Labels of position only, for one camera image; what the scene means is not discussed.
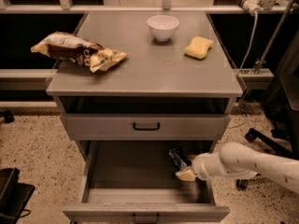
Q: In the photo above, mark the grey drawer cabinet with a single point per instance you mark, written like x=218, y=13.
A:
x=156, y=78

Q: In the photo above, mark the white bowl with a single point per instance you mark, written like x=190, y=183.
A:
x=162, y=27

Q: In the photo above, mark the metal clamp rod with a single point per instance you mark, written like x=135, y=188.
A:
x=268, y=5

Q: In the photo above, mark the brown yellow chip bag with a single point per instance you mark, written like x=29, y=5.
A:
x=68, y=47

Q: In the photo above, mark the grey closed upper drawer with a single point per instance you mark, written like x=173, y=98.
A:
x=120, y=127

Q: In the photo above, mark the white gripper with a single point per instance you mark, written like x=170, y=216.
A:
x=202, y=168

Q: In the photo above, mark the black bin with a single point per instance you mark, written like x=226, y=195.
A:
x=14, y=196

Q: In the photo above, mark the black office chair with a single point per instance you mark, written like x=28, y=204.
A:
x=274, y=143

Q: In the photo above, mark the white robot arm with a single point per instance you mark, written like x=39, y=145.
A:
x=236, y=161

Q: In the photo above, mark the yellow sponge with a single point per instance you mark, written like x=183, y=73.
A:
x=198, y=47

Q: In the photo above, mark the blue pepsi can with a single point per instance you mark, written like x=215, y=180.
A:
x=179, y=159

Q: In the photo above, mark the grey open middle drawer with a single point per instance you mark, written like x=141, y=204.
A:
x=135, y=181

